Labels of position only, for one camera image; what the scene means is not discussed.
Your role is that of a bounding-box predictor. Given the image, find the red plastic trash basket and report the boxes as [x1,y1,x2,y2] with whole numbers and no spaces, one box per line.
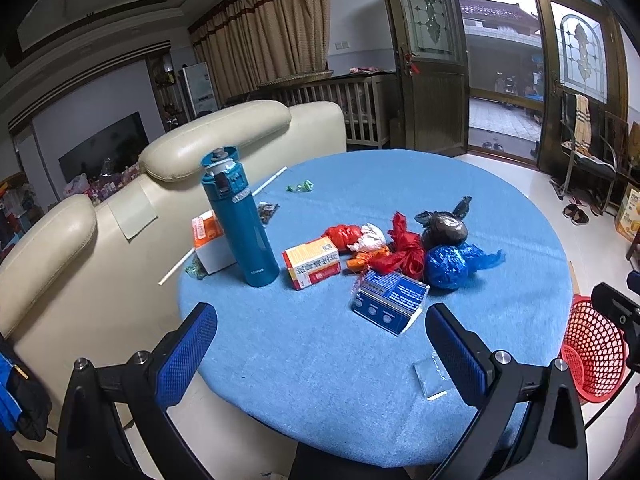
[560,295,627,403]

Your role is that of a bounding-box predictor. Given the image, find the orange white carton box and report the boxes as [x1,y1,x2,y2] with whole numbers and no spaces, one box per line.
[191,210,235,274]

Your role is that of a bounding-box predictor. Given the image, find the white plastic straw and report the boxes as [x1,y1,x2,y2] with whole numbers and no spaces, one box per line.
[157,166,288,286]

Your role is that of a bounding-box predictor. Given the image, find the clear plastic wrapper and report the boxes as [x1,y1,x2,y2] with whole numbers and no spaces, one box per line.
[413,351,454,401]

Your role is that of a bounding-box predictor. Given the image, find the orange crumpled wrapper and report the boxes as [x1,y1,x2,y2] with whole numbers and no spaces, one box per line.
[346,245,390,273]

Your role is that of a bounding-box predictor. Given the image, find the cream leather sofa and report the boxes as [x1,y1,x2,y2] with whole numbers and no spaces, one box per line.
[0,98,348,413]

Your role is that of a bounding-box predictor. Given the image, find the black wall television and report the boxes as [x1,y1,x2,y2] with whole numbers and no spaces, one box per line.
[58,112,149,183]

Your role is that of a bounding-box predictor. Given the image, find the pair of slippers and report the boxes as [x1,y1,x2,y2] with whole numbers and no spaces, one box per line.
[563,203,589,226]

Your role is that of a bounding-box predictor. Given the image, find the red knotted plastic bag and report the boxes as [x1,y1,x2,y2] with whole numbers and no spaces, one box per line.
[323,224,362,252]

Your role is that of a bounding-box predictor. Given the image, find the blue water bottle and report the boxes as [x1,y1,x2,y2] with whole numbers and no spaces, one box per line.
[201,146,280,287]

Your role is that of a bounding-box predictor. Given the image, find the blue round tablecloth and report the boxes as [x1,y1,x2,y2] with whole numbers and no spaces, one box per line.
[178,150,572,467]

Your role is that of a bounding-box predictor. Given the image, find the green wrapper near box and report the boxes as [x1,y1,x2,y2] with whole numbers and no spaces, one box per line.
[184,255,208,281]

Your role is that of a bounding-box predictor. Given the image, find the blue knotted plastic bag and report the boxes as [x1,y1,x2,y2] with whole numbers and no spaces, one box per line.
[424,243,506,290]

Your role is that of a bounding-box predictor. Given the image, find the wooden crib railing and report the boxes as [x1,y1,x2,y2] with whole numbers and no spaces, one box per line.
[250,72,400,148]

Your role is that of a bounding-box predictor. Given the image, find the brown glass panel door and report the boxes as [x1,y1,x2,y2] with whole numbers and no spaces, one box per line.
[384,0,469,157]

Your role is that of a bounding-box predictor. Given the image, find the green candy wrapper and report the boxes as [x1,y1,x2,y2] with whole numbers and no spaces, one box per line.
[286,180,314,193]

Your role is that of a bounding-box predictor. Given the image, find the red plastic bag strips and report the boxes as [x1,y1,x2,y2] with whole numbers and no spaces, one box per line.
[368,211,425,281]

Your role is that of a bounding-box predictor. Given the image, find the yellow cardboard box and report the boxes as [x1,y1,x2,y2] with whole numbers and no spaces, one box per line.
[615,184,640,242]

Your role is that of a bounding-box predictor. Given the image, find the white crumpled tissue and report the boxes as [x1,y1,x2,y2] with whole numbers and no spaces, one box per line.
[348,223,386,252]

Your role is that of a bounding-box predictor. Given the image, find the beige striped curtain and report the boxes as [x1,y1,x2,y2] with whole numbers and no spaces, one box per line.
[189,0,330,104]

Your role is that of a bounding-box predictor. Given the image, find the blue foil medicine box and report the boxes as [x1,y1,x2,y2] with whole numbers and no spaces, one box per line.
[350,270,430,336]

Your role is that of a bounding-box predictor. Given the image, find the black knotted plastic bag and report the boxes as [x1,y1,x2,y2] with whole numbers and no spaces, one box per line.
[414,196,472,252]

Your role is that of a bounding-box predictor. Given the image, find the yellow red medicine box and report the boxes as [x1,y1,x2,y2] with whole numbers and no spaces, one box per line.
[282,236,342,290]

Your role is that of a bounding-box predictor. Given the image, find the dark snack wrapper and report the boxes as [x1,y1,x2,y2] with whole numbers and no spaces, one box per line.
[257,202,279,226]

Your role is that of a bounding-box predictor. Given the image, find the metal frame chair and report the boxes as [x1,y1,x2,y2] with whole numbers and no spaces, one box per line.
[550,92,628,214]

